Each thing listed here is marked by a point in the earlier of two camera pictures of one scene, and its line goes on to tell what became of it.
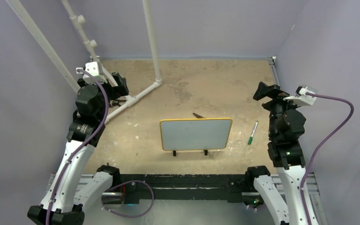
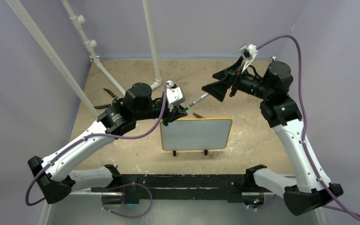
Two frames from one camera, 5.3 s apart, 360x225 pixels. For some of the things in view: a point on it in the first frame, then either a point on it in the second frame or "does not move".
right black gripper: [264, 90] to [219, 88]
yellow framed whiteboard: [195, 134] does not move
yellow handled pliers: [198, 116] does not move
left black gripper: [120, 90] to [174, 113]
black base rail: [185, 186] does not move
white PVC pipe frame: [78, 20] does not move
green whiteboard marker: [251, 137] to [196, 101]
